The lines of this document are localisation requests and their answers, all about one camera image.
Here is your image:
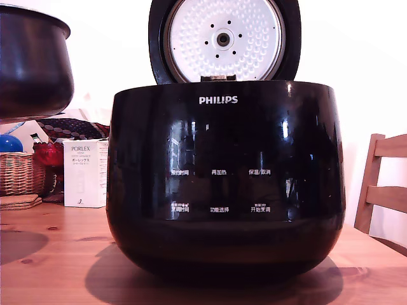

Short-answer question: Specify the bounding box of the dark metal pot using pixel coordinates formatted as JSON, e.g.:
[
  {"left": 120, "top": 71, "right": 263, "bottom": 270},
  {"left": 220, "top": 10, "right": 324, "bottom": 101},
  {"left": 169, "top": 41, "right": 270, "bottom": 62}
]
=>
[{"left": 0, "top": 4, "right": 75, "bottom": 121}]

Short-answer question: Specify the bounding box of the black Philips rice cooker body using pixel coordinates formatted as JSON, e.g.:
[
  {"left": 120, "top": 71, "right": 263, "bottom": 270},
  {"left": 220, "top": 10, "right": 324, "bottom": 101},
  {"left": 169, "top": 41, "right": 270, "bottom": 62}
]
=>
[{"left": 106, "top": 79, "right": 347, "bottom": 281}]

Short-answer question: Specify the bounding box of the black rice cooker lid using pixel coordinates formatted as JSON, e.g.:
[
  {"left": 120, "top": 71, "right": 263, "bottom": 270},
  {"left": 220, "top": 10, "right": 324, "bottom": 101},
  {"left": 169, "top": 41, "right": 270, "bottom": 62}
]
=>
[{"left": 148, "top": 0, "right": 302, "bottom": 85}]

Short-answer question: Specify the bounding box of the white Porlex box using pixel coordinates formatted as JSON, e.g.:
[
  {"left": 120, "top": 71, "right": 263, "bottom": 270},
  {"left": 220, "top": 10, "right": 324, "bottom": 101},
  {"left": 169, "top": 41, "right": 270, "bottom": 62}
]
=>
[{"left": 62, "top": 138, "right": 109, "bottom": 208}]

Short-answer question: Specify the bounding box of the dark patterned cloth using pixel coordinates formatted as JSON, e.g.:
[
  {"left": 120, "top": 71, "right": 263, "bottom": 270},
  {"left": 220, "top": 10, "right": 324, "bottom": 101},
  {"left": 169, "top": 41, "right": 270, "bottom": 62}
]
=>
[{"left": 34, "top": 118, "right": 111, "bottom": 144}]

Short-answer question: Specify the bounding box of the red glass bowl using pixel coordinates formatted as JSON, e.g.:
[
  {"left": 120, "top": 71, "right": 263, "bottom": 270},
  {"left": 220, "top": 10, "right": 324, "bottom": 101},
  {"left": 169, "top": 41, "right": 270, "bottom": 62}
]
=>
[{"left": 32, "top": 142, "right": 66, "bottom": 203}]

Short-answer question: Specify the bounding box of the white paper bag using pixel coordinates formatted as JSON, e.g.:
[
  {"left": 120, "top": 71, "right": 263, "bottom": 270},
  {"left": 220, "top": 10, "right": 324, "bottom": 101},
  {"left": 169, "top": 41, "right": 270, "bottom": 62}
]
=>
[{"left": 0, "top": 121, "right": 49, "bottom": 154}]

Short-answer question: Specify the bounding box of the wooden chair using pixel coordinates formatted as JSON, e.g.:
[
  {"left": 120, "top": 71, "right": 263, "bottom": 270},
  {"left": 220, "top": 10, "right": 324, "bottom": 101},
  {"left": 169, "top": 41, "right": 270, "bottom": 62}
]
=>
[{"left": 354, "top": 133, "right": 407, "bottom": 249}]

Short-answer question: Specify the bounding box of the woven wicker basket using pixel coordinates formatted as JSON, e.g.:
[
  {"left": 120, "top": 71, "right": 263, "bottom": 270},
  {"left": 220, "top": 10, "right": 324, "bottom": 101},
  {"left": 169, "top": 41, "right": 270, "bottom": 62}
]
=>
[{"left": 0, "top": 151, "right": 47, "bottom": 198}]

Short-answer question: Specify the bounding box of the stack of cork coasters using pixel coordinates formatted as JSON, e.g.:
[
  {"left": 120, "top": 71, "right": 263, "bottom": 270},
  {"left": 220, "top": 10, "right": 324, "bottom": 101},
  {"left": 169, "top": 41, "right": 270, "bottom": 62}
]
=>
[{"left": 0, "top": 194, "right": 43, "bottom": 212}]

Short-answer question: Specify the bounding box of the blue ball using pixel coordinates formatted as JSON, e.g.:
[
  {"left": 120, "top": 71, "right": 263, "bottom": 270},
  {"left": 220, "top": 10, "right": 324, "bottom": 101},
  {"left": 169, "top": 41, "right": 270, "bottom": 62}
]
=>
[{"left": 0, "top": 134, "right": 25, "bottom": 154}]

